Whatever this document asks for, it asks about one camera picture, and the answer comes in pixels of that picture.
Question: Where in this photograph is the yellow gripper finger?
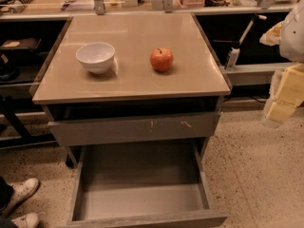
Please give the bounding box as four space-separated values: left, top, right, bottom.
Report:
265 64 304 124

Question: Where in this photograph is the red apple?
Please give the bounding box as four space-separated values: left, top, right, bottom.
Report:
150 47 174 72

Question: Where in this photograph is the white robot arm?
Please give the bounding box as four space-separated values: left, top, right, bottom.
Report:
259 0 304 127

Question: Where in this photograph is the open grey middle drawer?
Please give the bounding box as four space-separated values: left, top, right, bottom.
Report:
66 142 227 228

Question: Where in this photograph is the grey drawer cabinet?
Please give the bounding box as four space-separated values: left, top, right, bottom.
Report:
30 13 231 166

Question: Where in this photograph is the closed grey top drawer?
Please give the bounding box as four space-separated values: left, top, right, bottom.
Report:
48 112 219 146

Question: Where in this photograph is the white bottle with wand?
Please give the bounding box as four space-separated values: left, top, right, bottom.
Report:
224 14 267 70

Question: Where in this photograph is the white ceramic bowl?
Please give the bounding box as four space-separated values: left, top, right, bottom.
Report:
76 42 116 74

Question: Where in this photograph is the white sneaker upper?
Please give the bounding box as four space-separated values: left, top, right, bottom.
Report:
0 178 39 218

